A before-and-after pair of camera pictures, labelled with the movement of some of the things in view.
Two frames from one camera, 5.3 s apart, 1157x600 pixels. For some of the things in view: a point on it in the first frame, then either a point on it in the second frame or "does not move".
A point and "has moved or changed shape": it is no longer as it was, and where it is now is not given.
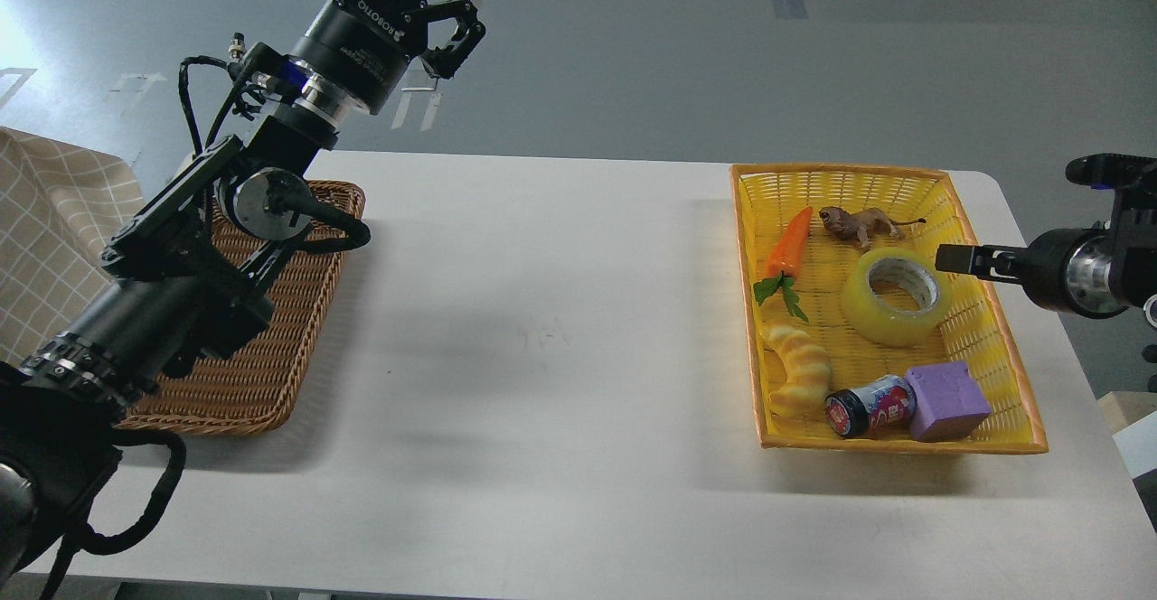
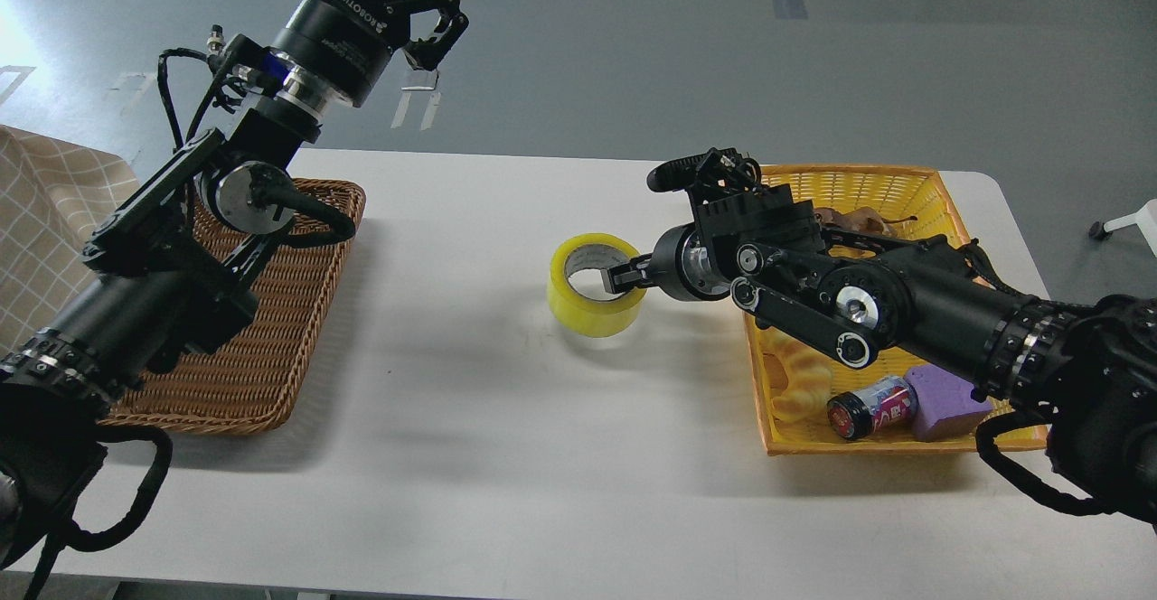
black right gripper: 1066,269 -> 681,265
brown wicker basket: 252,388 does not move
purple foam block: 946,402 does not move
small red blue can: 886,403 does not move
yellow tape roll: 886,328 has moved or changed shape
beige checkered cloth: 61,206 does not move
